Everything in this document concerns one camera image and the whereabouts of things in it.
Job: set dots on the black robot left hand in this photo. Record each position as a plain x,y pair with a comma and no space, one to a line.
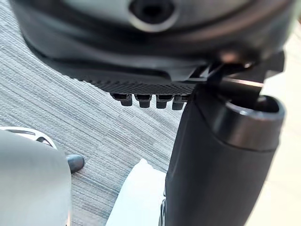
131,58

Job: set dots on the robot dark foot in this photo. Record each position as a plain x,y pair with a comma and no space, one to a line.
75,162

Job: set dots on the robot silver leg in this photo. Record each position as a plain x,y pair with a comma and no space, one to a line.
30,179

